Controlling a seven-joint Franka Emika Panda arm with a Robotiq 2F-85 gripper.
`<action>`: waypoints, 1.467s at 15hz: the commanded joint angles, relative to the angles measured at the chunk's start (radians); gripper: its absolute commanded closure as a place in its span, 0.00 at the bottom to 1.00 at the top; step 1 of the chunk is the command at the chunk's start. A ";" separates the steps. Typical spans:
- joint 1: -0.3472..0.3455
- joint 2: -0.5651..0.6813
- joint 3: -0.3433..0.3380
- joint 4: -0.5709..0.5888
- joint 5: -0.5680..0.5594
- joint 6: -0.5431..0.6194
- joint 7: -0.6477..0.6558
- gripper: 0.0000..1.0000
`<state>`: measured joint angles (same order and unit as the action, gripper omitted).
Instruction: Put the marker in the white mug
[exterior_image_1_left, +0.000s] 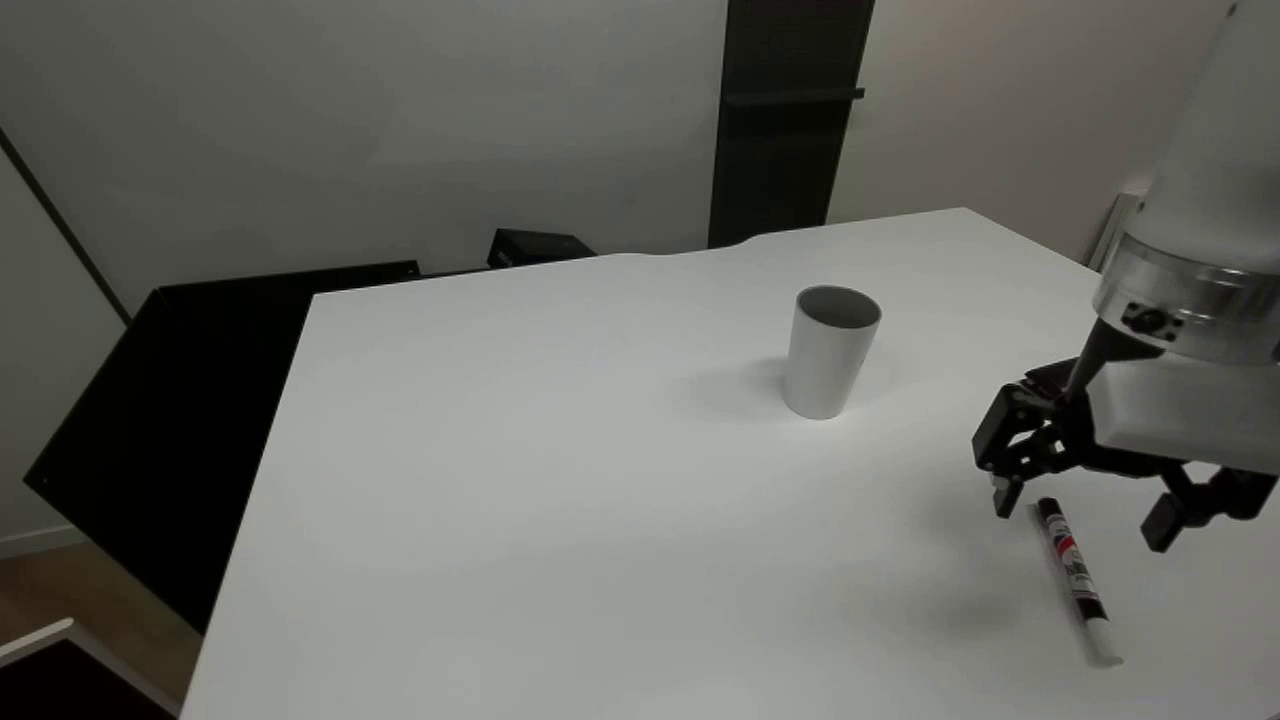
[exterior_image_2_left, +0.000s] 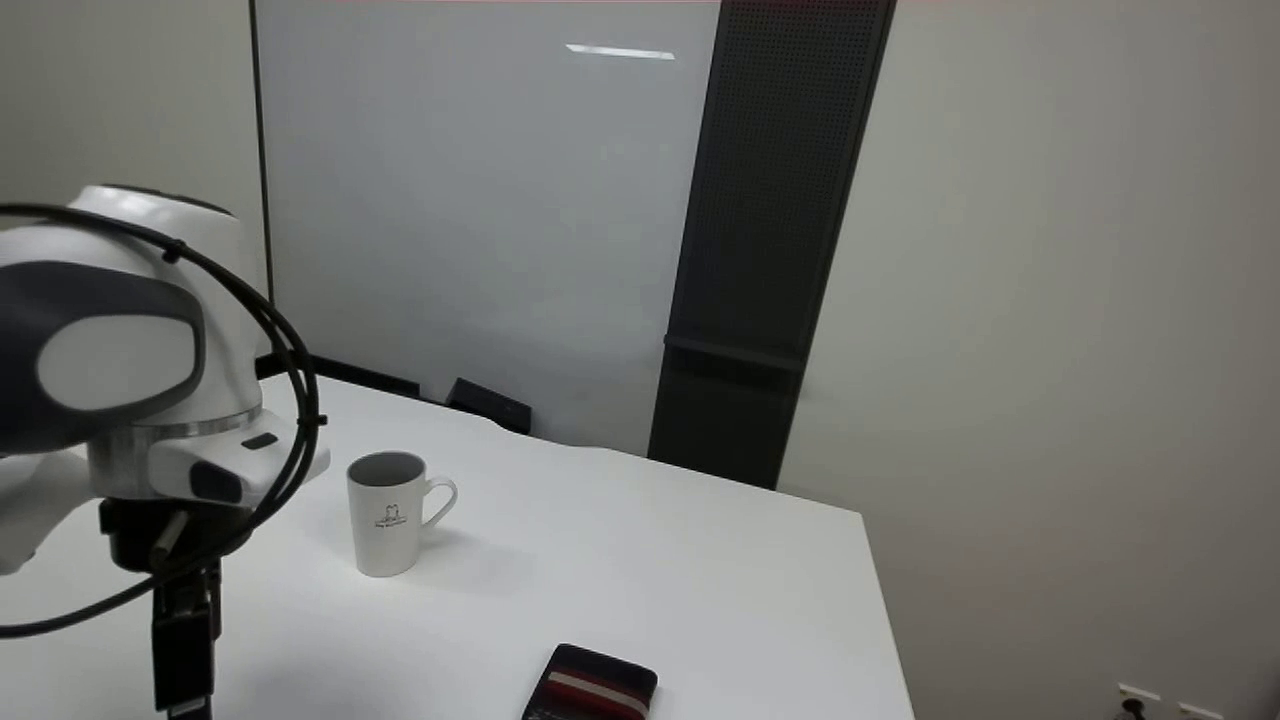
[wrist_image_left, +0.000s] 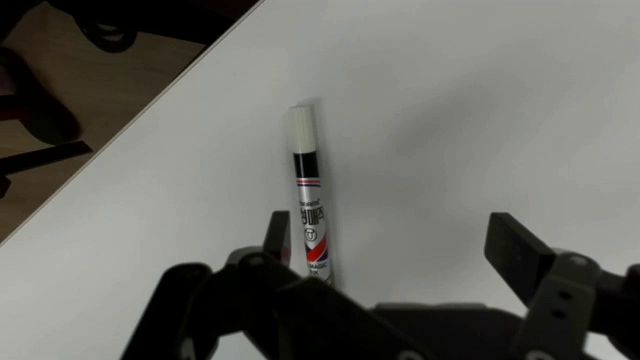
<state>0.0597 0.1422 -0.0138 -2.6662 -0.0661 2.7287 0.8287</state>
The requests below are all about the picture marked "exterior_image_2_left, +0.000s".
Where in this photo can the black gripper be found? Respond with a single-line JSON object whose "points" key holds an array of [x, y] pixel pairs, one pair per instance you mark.
{"points": [[186, 640]]}

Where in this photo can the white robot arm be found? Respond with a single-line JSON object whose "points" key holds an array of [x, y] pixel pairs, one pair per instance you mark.
{"points": [[120, 360]]}

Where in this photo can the white mug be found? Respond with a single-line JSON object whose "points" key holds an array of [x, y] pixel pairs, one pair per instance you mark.
{"points": [[387, 520]]}

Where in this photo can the black chair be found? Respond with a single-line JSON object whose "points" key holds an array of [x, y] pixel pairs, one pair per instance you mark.
{"points": [[491, 407]]}

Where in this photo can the black eraser with red stripe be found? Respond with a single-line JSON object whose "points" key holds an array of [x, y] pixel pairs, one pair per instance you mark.
{"points": [[588, 687]]}

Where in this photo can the white wall board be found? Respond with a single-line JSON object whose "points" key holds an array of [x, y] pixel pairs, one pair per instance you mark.
{"points": [[482, 202]]}

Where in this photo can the black wall column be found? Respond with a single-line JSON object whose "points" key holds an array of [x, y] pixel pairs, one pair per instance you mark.
{"points": [[773, 242]]}

